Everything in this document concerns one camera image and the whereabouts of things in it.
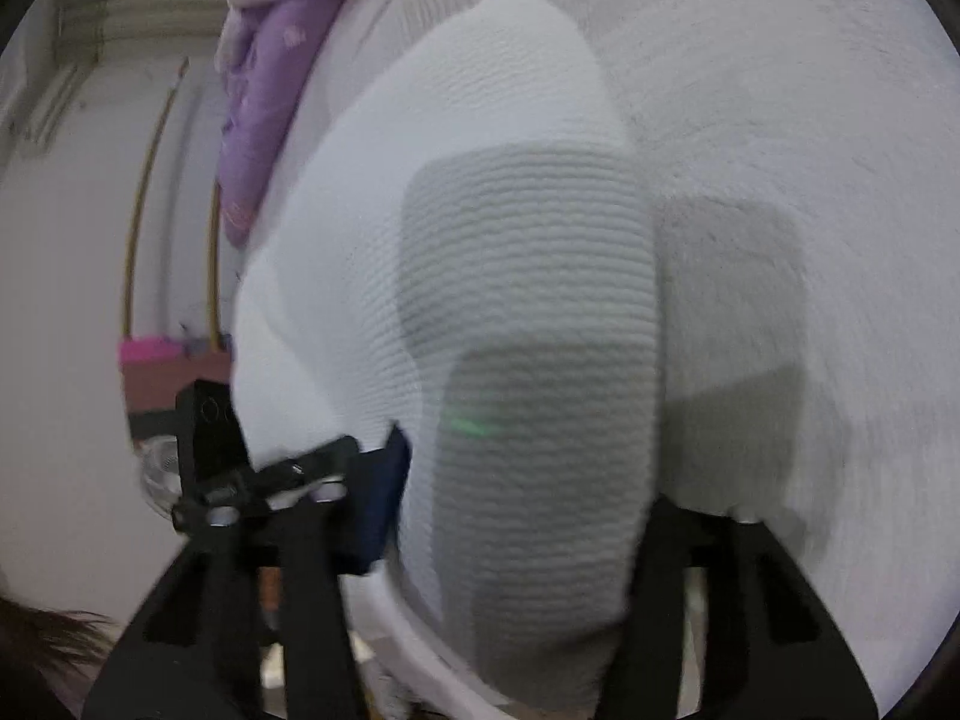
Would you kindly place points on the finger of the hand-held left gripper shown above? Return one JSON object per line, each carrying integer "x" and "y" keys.
{"x": 210, "y": 427}

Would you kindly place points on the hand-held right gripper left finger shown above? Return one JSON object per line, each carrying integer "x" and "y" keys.
{"x": 382, "y": 495}

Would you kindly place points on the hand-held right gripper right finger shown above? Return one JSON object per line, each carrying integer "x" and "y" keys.
{"x": 675, "y": 547}

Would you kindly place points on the white snap-button jacket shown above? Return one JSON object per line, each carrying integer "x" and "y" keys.
{"x": 487, "y": 240}

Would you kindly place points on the white standing fan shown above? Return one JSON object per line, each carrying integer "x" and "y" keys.
{"x": 156, "y": 469}

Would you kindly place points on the pink towel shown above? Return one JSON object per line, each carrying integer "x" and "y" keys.
{"x": 150, "y": 352}

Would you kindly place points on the person's dark hair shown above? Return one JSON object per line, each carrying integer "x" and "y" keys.
{"x": 45, "y": 637}

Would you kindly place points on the purple floral quilt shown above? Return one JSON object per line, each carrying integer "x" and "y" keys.
{"x": 270, "y": 90}

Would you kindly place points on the beige curtain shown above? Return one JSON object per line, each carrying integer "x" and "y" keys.
{"x": 135, "y": 11}

